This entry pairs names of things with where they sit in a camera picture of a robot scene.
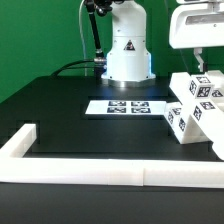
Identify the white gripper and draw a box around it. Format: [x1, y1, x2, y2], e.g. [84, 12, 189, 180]
[169, 3, 224, 72]

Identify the white tagged cube nut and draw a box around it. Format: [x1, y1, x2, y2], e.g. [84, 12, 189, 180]
[188, 75, 214, 99]

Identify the white chair back frame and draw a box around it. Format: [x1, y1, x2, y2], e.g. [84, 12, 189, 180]
[169, 70, 224, 160]

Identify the white chair seat part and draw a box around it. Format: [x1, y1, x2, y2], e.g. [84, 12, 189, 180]
[172, 112, 209, 144]

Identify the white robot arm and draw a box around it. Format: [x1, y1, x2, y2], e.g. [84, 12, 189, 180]
[101, 0, 224, 87]

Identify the white fiducial marker sheet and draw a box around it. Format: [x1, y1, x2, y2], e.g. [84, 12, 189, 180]
[86, 100, 166, 116]

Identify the white U-shaped obstacle fence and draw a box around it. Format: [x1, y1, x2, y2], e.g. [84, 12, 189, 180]
[0, 124, 224, 189]

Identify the grey thin cable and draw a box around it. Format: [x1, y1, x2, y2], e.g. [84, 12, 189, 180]
[78, 0, 88, 76]

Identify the black cable bundle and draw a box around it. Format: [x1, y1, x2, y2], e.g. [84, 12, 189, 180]
[50, 59, 108, 78]

